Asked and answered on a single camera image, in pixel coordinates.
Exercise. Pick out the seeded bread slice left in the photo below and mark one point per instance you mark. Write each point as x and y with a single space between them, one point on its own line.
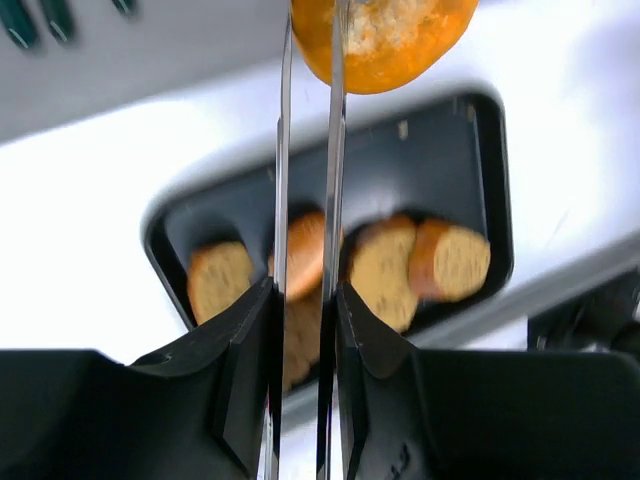
218 275

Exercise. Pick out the gold knife green handle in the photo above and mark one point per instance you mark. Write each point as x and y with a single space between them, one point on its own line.
126 8

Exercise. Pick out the dark brown bread piece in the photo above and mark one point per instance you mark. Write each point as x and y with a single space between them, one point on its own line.
301 338

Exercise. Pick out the metal tongs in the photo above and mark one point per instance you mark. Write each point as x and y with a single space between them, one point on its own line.
331 253

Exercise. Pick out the seeded bread slice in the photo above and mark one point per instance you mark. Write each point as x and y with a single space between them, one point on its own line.
218 275
448 262
378 270

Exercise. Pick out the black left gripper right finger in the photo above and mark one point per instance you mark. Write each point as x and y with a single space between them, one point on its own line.
411 413

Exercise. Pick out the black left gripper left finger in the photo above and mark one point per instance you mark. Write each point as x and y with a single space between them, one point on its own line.
192 409

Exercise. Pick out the grey placemat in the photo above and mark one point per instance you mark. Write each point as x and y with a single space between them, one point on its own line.
116 60

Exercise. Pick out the orange glazed donut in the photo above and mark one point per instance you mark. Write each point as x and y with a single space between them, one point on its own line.
387 43

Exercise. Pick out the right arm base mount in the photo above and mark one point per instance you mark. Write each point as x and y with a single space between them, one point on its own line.
605 318

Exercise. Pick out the seeded bread slice right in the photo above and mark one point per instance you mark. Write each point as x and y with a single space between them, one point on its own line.
448 262

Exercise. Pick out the seeded bread slice centre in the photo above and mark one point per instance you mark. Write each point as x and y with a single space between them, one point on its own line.
378 270

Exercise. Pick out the gold spoon green handle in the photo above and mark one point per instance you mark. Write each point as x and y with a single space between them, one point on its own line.
18 24

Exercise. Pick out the gold fork green handle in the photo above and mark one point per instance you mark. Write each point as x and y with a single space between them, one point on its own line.
59 20

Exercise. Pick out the small orange bread roll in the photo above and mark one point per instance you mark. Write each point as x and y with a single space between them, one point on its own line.
305 255

